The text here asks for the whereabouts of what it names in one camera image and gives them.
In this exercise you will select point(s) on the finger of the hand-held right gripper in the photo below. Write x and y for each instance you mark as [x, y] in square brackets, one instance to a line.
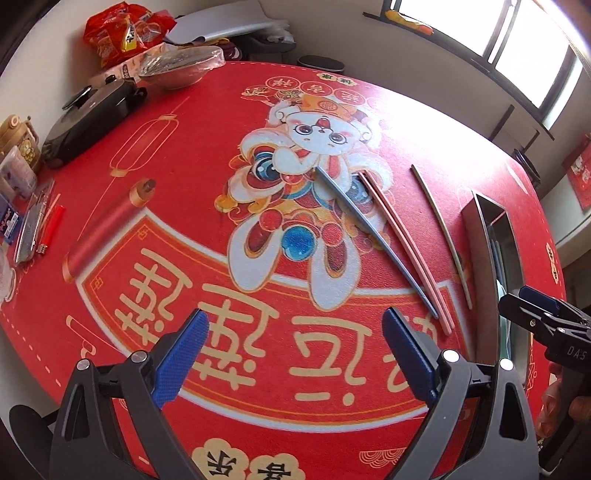
[540, 297]
[521, 314]

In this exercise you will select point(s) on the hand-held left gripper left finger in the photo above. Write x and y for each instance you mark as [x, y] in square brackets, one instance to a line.
[184, 350]

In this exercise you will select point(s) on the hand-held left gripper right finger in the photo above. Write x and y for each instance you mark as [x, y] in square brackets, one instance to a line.
[406, 350]

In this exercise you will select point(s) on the stainless steel utensil tray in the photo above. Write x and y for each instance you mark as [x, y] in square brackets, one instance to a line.
[475, 240]

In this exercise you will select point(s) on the person's right hand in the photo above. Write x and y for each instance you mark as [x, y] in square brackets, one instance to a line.
[547, 410]

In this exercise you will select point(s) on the green chopstick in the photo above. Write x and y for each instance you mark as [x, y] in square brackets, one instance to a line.
[461, 272]

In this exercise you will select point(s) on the pink chopstick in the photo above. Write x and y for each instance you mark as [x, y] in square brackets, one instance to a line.
[408, 251]
[416, 247]

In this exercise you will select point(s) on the dark wooden stool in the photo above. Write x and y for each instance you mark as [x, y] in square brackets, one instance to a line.
[528, 166]

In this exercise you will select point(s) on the red printed tablecloth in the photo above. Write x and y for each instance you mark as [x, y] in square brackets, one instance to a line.
[184, 207]

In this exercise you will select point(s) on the dark wooden folding rack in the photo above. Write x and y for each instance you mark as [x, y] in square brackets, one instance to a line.
[521, 122]

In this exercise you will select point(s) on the black chair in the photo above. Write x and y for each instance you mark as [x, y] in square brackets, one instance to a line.
[30, 438]

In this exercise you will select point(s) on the red lighter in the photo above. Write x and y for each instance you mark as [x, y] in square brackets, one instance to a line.
[51, 228]

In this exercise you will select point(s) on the silver utility knife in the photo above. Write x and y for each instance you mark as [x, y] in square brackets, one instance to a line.
[32, 226]

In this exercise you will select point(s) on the blue and white packet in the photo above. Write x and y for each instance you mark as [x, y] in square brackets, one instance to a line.
[10, 219]

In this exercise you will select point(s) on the clear plastic container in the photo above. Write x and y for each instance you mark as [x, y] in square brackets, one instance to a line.
[16, 177]

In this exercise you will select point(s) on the black electric cooker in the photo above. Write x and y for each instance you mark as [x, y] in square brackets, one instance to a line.
[87, 124]

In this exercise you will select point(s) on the window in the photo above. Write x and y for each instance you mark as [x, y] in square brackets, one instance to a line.
[517, 41]

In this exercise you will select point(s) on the tan kettle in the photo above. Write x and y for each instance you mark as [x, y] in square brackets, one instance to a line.
[21, 138]

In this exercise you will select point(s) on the film-covered pink bowl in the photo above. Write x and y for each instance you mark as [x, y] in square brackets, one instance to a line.
[175, 74]

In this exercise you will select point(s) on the black round stool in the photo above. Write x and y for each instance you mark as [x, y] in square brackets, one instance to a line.
[322, 62]

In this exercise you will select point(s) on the red snack bag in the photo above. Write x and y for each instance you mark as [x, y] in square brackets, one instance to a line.
[120, 32]

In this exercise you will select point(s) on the white board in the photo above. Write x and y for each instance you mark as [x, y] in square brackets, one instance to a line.
[217, 25]

